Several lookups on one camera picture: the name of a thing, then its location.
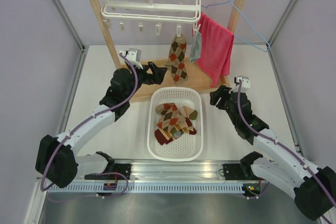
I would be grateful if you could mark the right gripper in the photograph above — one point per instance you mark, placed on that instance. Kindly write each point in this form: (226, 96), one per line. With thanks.
(214, 95)

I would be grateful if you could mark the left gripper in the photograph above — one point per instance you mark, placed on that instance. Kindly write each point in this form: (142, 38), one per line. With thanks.
(159, 72)

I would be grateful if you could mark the beige striped sock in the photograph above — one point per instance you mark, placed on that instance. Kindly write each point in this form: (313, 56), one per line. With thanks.
(190, 129)
(164, 137)

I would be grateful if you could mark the argyle sock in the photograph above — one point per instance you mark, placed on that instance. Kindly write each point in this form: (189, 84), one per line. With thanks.
(171, 119)
(176, 60)

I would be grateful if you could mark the grey sock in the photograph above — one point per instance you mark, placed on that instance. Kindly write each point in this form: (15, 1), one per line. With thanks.
(177, 134)
(196, 48)

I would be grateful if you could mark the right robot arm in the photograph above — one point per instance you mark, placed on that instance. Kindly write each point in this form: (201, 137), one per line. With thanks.
(311, 187)

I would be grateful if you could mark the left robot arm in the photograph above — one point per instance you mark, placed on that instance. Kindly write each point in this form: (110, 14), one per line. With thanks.
(57, 158)

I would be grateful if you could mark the white clip sock hanger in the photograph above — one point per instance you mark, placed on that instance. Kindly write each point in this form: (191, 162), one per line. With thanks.
(159, 11)

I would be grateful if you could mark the wooden clothes rack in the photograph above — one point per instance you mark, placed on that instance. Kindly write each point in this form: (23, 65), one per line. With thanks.
(105, 24)

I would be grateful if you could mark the pink towel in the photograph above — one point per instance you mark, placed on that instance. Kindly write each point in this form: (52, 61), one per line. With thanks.
(217, 43)

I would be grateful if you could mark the white perforated plastic basket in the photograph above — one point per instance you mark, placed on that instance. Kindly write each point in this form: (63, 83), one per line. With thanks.
(187, 147)

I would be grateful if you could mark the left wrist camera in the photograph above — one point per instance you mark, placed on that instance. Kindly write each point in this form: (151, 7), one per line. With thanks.
(133, 55)

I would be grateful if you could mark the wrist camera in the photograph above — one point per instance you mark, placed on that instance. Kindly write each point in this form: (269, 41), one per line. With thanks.
(133, 55)
(241, 82)

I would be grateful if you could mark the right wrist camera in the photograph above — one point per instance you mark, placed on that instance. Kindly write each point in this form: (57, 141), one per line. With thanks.
(241, 82)

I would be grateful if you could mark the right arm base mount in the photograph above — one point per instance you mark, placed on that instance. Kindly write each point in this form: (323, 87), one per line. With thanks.
(243, 171)

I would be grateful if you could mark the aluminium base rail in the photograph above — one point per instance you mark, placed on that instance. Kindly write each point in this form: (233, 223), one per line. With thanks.
(150, 171)

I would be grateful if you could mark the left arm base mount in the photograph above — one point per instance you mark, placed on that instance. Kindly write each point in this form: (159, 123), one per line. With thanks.
(115, 170)

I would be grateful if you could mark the left aluminium frame post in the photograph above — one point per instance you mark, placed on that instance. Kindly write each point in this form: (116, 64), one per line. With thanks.
(65, 18)

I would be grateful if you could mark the aluminium frame post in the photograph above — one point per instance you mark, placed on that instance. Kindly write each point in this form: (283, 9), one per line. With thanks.
(289, 8)
(65, 18)

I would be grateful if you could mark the white slotted cable duct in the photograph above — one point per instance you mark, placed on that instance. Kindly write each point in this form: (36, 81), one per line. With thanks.
(96, 187)

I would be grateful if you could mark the right aluminium frame post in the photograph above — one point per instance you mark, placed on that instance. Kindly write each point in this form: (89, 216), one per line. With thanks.
(289, 8)

